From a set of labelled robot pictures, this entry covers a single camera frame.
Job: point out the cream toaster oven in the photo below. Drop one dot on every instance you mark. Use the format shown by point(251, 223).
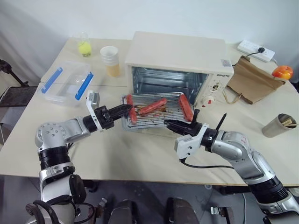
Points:
point(175, 51)

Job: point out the orange red fruit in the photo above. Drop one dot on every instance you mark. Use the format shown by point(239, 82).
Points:
point(282, 72)

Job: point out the black mesh chair seat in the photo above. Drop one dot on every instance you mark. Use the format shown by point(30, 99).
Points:
point(16, 96)

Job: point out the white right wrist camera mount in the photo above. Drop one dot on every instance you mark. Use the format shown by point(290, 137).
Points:
point(187, 147)

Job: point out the brown paper bag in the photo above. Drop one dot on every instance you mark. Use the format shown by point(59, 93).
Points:
point(254, 80)

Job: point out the white power strip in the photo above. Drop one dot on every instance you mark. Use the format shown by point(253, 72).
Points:
point(251, 46)

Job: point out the white paper cup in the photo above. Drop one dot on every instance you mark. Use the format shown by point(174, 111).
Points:
point(109, 54)

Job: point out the metal caster wheel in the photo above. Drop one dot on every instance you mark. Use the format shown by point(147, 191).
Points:
point(219, 210)

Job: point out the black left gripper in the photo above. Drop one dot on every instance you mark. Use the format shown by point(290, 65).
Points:
point(106, 117)

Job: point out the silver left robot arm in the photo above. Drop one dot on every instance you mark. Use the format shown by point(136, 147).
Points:
point(53, 133)

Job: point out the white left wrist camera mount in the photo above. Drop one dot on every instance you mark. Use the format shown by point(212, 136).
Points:
point(91, 99)

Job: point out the clear plastic box blue clips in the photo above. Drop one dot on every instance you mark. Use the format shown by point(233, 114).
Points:
point(66, 81)

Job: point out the cream oven knob red mark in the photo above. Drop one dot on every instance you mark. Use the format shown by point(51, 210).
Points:
point(209, 100)

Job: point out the silver metal baking tray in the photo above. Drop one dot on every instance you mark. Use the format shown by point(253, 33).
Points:
point(156, 117)

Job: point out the clear glass flask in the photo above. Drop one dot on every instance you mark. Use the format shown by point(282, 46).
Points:
point(81, 38)

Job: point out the red grilled sausage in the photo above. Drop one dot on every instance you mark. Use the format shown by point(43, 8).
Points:
point(133, 116)
point(153, 106)
point(186, 108)

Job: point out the black metal stand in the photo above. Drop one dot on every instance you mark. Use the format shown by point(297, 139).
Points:
point(9, 72)

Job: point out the wooden stick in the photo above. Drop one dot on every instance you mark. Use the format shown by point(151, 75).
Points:
point(286, 121)
point(292, 125)

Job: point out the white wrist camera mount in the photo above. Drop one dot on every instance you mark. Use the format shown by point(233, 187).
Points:
point(91, 99)
point(187, 147)

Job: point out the grey cylindrical cup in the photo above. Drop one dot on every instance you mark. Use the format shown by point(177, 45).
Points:
point(273, 128)

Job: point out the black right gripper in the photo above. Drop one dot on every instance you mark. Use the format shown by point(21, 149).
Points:
point(191, 129)

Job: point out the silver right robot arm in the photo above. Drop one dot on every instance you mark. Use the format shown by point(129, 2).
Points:
point(233, 145)

